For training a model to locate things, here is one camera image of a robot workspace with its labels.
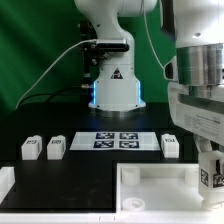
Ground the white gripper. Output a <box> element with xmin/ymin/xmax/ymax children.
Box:
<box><xmin>168</xmin><ymin>82</ymin><xmax>224</xmax><ymax>153</ymax></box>

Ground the white square tabletop part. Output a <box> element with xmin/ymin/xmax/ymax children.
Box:
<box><xmin>116</xmin><ymin>163</ymin><xmax>224</xmax><ymax>213</ymax></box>

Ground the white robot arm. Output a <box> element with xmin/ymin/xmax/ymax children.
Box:
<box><xmin>74</xmin><ymin>0</ymin><xmax>224</xmax><ymax>151</ymax></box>

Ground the white tag sheet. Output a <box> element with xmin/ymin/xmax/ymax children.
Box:
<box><xmin>70</xmin><ymin>132</ymin><xmax>160</xmax><ymax>151</ymax></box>

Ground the white front edge strip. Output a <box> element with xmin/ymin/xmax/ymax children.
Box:
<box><xmin>0</xmin><ymin>212</ymin><xmax>224</xmax><ymax>224</ymax></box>

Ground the white left obstacle block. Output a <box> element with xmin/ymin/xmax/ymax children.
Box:
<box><xmin>0</xmin><ymin>167</ymin><xmax>15</xmax><ymax>204</ymax></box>

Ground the black rear camera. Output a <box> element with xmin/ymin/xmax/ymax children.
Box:
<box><xmin>90</xmin><ymin>38</ymin><xmax>129</xmax><ymax>52</ymax></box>

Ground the black cable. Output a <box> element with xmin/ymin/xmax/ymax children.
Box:
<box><xmin>16</xmin><ymin>85</ymin><xmax>84</xmax><ymax>109</ymax></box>

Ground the white camera cable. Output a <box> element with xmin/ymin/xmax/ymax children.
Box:
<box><xmin>14</xmin><ymin>39</ymin><xmax>98</xmax><ymax>110</ymax></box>

